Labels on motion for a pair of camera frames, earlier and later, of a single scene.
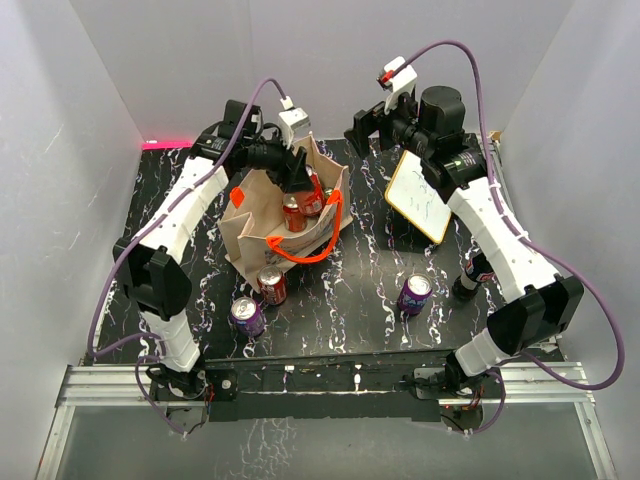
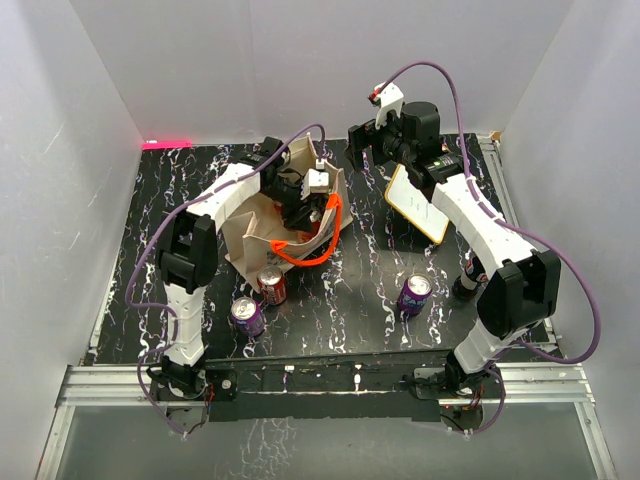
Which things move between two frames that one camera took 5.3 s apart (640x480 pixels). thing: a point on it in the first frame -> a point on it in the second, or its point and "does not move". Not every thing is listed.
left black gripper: [294, 176] -> [302, 220]
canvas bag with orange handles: [254, 220] does not move
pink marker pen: [167, 145] does not move
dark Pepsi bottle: [477, 270] does not move
